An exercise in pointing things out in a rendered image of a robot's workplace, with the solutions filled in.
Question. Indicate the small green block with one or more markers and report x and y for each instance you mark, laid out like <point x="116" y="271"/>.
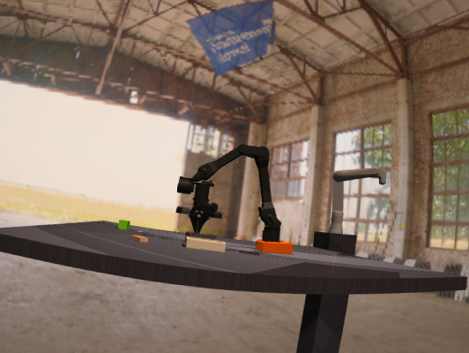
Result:
<point x="124" y="224"/>

